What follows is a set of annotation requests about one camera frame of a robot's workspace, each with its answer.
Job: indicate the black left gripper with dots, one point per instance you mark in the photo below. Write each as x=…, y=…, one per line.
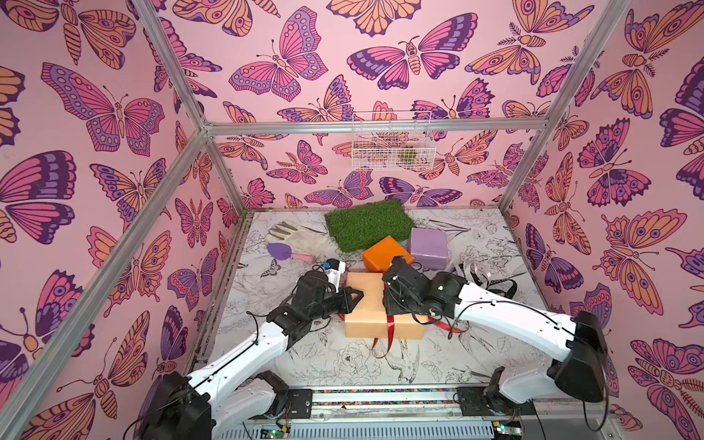
x=346, y=305

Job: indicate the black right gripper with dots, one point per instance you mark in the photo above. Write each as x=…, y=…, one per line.
x=396, y=283

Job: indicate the red ribbon bow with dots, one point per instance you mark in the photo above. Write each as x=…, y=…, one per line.
x=384, y=331

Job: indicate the orange gift box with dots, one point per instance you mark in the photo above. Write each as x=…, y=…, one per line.
x=379, y=257

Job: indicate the large tan gift box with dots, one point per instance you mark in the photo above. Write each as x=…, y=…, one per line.
x=370, y=283

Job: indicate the lilac gift box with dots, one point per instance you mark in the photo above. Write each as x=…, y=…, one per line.
x=429, y=248

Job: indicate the white satin ribbon bow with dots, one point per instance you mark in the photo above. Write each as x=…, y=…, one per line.
x=475, y=273

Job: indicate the black lettered ribbon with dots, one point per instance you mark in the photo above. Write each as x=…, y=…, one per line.
x=506, y=288

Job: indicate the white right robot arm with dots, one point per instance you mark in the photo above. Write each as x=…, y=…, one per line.
x=574, y=347

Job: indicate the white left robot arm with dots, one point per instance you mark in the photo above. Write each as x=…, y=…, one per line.
x=236, y=387

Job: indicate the purple pink hand trowel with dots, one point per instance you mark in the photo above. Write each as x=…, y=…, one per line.
x=281, y=251

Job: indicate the beige gardening glove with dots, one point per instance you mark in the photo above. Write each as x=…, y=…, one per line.
x=300, y=239

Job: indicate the green artificial grass mat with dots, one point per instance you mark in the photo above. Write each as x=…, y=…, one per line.
x=361, y=227

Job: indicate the green item in basket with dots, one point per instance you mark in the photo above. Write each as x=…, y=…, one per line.
x=407, y=156

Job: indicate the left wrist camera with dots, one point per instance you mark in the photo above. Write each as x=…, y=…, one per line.
x=335, y=271

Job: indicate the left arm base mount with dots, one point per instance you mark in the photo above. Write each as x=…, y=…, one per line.
x=268, y=404

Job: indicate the aluminium front rail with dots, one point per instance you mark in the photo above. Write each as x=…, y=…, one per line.
x=428, y=412

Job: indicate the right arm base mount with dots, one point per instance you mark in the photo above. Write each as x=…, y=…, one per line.
x=487, y=400

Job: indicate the white wire basket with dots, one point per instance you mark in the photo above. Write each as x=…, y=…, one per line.
x=379, y=134

